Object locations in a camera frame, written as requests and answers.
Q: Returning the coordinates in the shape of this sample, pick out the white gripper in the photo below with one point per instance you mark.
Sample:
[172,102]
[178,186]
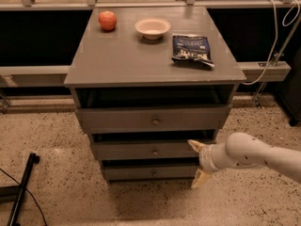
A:
[205,158]

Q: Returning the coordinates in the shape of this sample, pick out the grey drawer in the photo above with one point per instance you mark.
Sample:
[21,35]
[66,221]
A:
[152,119]
[143,150]
[146,173]

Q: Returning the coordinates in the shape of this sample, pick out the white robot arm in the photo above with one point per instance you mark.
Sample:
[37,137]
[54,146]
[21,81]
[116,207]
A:
[243,151]

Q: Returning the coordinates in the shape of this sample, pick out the grey top drawer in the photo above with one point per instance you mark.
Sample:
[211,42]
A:
[152,119]

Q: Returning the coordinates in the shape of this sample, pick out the grey bottom drawer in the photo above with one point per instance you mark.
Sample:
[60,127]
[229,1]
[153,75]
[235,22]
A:
[146,173]

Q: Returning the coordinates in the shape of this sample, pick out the grey wooden drawer cabinet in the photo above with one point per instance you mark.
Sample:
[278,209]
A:
[122,69]

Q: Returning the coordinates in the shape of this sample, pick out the blue chip bag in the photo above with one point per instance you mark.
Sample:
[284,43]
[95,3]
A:
[191,48]

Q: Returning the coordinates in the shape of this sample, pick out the white bowl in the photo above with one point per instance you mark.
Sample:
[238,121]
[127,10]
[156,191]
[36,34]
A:
[152,28]

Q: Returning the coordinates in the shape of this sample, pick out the red apple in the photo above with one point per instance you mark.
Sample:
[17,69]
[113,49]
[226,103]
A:
[107,20]

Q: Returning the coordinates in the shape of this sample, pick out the black metal stand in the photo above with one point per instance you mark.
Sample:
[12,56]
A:
[15,194]

